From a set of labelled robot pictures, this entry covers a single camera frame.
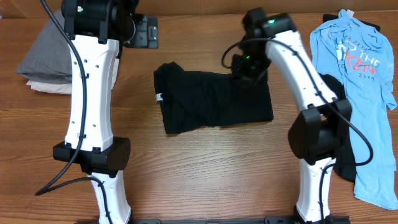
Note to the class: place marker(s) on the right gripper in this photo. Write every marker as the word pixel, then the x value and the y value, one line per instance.
pixel 238 71

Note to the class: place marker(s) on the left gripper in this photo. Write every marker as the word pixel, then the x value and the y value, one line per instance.
pixel 146 38

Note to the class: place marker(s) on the black t-shirt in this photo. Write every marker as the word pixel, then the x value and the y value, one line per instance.
pixel 192 99

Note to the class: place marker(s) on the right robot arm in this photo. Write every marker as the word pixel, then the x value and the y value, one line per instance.
pixel 319 130

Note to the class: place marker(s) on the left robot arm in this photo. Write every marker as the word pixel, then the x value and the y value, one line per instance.
pixel 97 32

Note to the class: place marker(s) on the folded white trousers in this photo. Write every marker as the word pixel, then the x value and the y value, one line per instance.
pixel 66 89

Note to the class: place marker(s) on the light blue printed t-shirt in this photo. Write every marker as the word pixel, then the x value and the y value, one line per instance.
pixel 362 60

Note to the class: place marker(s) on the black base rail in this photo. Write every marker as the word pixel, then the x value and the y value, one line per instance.
pixel 211 221

